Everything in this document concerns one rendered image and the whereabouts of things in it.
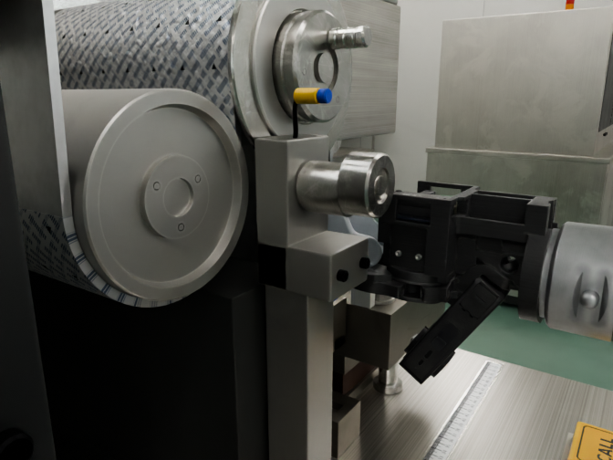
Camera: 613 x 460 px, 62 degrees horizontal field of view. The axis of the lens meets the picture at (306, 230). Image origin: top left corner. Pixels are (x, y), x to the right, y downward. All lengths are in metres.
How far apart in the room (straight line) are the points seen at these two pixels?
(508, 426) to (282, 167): 0.39
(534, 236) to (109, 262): 0.26
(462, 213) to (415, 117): 4.82
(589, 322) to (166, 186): 0.27
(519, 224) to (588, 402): 0.34
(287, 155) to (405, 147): 4.95
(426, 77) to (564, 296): 4.85
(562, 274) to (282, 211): 0.18
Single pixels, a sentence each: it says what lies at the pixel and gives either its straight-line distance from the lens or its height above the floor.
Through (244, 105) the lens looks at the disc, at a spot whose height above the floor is 1.23.
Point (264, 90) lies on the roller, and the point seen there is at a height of 1.23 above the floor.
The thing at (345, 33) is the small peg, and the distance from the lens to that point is 0.37.
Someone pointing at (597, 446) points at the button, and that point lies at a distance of 0.56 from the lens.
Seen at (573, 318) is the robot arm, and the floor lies 1.09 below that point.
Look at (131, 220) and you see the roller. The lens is 0.29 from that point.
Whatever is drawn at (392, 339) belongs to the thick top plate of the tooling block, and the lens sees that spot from 0.51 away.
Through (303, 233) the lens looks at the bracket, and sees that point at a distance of 0.34.
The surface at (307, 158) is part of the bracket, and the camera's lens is 0.34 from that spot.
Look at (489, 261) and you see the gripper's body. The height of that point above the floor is 1.12.
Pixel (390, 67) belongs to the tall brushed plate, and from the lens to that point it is 1.29.
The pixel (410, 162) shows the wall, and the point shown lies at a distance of 5.26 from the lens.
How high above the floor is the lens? 1.23
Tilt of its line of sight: 15 degrees down
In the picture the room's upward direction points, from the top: straight up
